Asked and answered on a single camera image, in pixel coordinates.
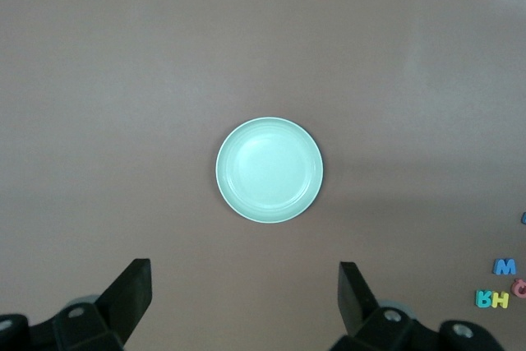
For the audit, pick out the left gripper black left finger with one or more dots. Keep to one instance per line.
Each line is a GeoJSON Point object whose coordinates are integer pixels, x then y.
{"type": "Point", "coordinates": [131, 293]}

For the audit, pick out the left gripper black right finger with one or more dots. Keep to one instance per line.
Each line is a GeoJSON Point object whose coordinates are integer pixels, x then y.
{"type": "Point", "coordinates": [353, 297]}

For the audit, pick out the teal foam letter R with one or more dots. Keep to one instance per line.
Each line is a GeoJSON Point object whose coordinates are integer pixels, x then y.
{"type": "Point", "coordinates": [483, 299]}

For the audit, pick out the blue foam capital W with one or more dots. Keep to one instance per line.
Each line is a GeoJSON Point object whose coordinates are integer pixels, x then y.
{"type": "Point", "coordinates": [504, 267]}

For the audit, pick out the yellow foam letter H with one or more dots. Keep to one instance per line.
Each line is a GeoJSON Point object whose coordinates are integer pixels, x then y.
{"type": "Point", "coordinates": [500, 300]}

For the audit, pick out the pale green round plate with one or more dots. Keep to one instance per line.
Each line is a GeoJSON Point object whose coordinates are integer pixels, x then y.
{"type": "Point", "coordinates": [269, 170]}

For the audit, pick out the red foam letter Q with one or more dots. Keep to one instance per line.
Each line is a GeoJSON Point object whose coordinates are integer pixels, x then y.
{"type": "Point", "coordinates": [516, 289]}

